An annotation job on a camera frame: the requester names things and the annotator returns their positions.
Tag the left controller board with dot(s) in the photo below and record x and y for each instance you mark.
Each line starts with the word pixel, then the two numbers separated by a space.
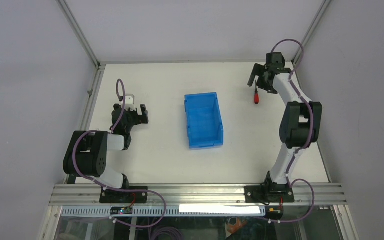
pixel 118 211

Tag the controller board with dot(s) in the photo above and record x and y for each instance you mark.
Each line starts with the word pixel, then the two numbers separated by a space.
pixel 118 211
pixel 270 210

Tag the aluminium front rail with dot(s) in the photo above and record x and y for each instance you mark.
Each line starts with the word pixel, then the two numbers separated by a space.
pixel 322 194

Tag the red black screwdriver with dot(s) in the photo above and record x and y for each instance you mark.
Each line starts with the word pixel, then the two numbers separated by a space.
pixel 256 98

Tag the orange object below table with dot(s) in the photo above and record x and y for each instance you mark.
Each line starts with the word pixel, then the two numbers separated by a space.
pixel 234 224

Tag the white slotted cable duct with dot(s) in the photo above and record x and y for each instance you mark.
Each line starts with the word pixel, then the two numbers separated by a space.
pixel 183 210

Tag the right controller board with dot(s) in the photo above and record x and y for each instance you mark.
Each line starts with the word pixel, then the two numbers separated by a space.
pixel 270 210

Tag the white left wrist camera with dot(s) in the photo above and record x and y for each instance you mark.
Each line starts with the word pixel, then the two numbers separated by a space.
pixel 129 99

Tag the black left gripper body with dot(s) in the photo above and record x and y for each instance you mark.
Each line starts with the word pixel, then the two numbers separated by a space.
pixel 133 120

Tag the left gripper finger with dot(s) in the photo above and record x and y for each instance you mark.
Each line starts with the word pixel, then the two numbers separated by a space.
pixel 127 108
pixel 142 115

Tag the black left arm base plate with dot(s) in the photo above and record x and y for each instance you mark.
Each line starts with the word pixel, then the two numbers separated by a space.
pixel 123 195

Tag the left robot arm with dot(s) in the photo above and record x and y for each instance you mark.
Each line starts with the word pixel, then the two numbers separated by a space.
pixel 86 155

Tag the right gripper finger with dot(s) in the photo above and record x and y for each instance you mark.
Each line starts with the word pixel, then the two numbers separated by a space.
pixel 266 83
pixel 257 72

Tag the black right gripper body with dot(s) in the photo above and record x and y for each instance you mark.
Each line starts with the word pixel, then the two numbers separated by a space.
pixel 266 70

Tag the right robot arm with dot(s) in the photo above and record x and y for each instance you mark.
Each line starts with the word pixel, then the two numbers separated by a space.
pixel 300 124

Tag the blue plastic bin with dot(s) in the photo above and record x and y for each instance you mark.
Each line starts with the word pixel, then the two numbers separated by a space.
pixel 204 123

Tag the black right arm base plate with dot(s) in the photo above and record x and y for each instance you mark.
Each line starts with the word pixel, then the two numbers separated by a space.
pixel 266 195

